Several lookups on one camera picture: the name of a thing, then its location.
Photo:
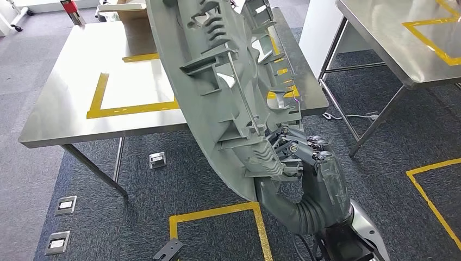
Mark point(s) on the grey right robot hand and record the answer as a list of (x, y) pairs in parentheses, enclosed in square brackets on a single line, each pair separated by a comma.
[(324, 191)]

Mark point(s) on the grey plastic wheel hubcap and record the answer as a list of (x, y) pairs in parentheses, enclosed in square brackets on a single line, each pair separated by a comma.
[(201, 90)]

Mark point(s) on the yellow floor tape square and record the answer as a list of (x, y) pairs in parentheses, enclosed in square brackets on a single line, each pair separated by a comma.
[(216, 212), (432, 167)]

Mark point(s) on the white panel board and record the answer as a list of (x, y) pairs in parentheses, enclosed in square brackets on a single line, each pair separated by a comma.
[(317, 36)]

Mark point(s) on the steel floor socket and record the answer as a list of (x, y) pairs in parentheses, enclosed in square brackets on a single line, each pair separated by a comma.
[(66, 206), (157, 160), (57, 243)]

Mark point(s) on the yellow table tape outline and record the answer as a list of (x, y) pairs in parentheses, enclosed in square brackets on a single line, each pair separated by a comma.
[(428, 44), (97, 93)]

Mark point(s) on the brown cardboard box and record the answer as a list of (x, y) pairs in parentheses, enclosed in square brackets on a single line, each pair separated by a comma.
[(129, 14)]

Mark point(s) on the white wheeled stand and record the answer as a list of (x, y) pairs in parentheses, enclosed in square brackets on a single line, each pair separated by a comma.
[(14, 15)]

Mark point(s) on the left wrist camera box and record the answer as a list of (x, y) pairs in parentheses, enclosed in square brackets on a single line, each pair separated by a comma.
[(168, 251)]

